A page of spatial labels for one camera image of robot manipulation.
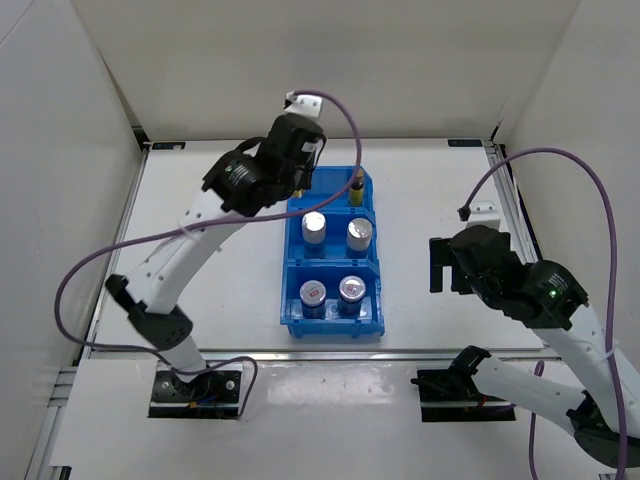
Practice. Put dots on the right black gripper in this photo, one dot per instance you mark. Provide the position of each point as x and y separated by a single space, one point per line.
442 256

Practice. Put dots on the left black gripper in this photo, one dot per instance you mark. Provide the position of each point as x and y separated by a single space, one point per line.
305 177

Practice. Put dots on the tall white blue shaker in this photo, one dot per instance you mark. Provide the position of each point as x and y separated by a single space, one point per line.
358 237
313 227

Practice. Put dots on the red-lid sauce jar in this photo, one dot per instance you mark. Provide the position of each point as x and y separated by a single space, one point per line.
312 295
351 292

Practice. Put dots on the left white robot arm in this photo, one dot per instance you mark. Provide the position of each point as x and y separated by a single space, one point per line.
257 174

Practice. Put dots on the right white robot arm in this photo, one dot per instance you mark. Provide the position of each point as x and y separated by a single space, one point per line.
601 410

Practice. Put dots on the blue three-compartment plastic bin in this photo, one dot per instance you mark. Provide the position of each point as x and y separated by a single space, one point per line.
328 264

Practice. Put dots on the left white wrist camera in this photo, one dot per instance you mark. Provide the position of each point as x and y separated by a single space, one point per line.
308 106

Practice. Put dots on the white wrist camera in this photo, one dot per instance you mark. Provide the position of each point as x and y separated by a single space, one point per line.
484 213
308 106

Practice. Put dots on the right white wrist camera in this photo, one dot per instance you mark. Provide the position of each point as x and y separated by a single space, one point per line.
484 213

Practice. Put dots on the right aluminium frame rail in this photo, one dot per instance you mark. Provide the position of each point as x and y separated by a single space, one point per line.
517 221

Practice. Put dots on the aluminium frame rail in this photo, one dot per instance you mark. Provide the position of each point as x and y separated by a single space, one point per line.
78 203
517 221

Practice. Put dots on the aluminium front rail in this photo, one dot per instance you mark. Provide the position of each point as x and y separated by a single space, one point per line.
340 356

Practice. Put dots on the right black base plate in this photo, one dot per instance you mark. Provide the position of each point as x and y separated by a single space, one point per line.
443 399

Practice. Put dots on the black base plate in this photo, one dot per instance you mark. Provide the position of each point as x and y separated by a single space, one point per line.
212 396
443 399

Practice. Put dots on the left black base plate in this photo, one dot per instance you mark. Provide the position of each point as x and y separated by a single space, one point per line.
212 396

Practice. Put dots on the left aluminium frame rail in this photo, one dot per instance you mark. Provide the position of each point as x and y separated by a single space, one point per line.
78 203

